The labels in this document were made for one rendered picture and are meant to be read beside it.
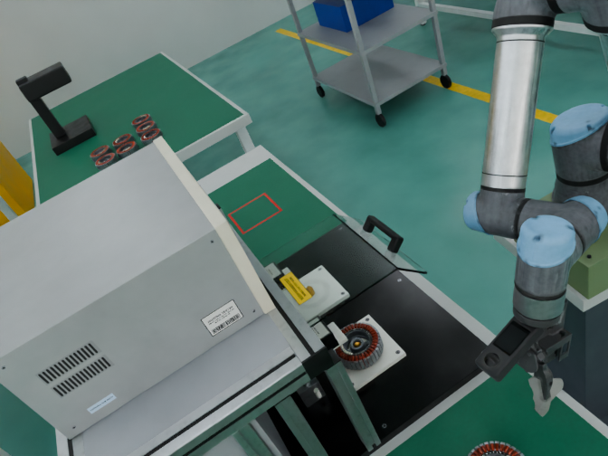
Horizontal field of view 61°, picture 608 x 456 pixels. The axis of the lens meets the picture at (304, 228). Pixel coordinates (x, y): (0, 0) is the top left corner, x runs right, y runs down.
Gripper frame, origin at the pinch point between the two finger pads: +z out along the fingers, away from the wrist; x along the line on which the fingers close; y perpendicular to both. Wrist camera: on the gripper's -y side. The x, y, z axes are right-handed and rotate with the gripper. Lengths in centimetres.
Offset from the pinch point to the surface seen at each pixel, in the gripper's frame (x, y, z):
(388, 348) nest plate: 28.7, -7.4, 6.9
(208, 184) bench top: 148, -8, 10
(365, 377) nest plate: 26.5, -15.6, 8.8
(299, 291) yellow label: 30.3, -25.6, -17.9
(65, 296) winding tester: 32, -62, -35
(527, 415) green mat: -0.1, 3.4, 7.8
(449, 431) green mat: 7.3, -9.2, 10.8
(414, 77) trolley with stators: 232, 168, 25
